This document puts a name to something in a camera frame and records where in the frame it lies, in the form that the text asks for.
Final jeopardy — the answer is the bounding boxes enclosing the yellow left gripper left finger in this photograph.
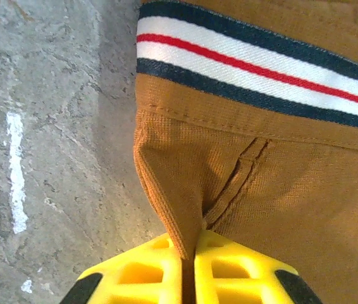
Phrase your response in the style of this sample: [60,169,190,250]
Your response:
[59,233,185,304]

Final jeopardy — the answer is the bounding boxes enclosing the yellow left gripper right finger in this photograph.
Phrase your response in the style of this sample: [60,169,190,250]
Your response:
[194,228,324,304]

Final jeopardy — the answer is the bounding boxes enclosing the brown trousers with striped waistband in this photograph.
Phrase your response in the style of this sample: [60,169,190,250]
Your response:
[133,0,358,277]

